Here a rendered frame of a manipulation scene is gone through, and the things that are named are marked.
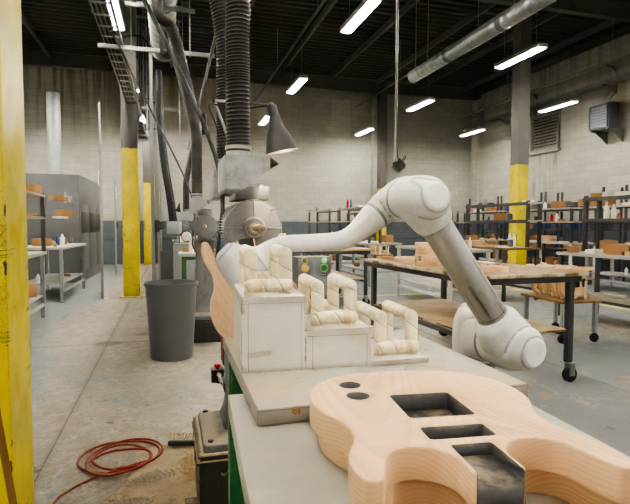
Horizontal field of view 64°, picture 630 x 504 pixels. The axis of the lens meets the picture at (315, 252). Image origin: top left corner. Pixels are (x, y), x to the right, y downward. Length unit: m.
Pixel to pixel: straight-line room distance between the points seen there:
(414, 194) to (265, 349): 0.67
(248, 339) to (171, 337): 3.77
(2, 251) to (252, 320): 1.03
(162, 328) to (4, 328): 3.04
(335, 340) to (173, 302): 3.72
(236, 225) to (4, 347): 0.96
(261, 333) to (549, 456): 0.65
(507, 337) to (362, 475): 1.23
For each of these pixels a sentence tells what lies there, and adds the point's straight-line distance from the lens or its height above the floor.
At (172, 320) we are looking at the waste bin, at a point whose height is 0.39.
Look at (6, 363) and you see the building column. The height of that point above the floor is 0.80.
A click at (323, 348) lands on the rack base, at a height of 0.98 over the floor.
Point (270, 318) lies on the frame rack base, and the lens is 1.16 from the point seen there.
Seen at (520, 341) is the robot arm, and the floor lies 0.89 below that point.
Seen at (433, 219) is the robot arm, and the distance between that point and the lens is 1.58.
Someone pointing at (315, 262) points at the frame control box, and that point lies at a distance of 2.29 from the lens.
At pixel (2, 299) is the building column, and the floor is 1.02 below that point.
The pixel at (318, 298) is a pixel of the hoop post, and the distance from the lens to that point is 1.21.
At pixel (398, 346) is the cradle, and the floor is 0.97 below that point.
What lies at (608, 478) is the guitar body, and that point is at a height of 0.97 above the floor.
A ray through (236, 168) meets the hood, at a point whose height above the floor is 1.48.
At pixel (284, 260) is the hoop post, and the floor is 1.18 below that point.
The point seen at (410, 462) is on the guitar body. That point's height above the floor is 0.97.
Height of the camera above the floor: 1.26
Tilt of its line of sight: 3 degrees down
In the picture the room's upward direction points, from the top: straight up
